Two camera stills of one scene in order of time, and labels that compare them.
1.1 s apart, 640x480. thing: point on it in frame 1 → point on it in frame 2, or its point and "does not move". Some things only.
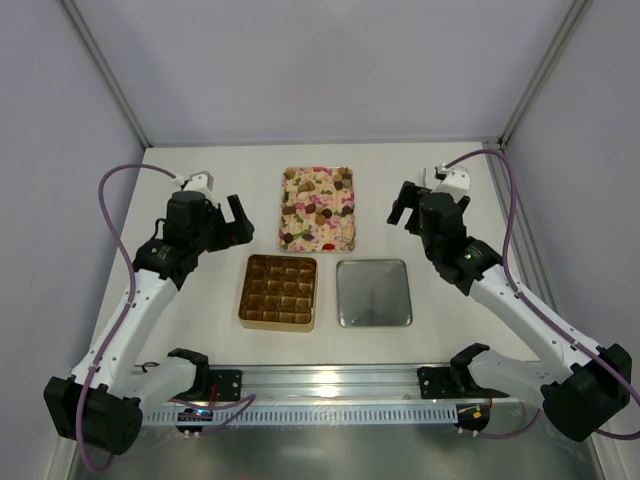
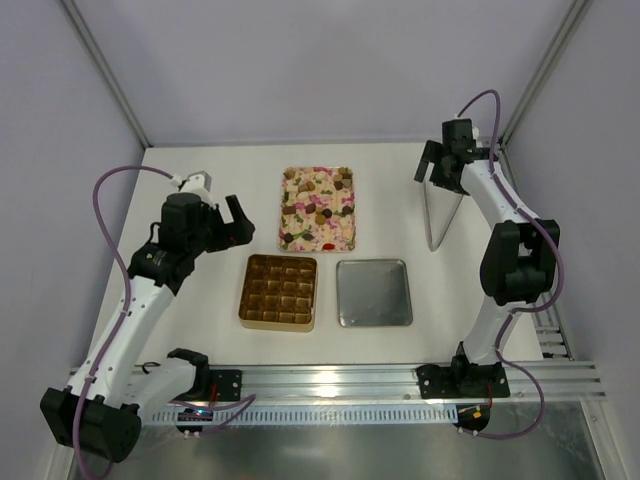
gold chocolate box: x=279 y=293 does not move
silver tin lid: x=373 y=293 does not move
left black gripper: x=226 y=231 does not move
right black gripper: x=409 y=206 → x=441 y=173
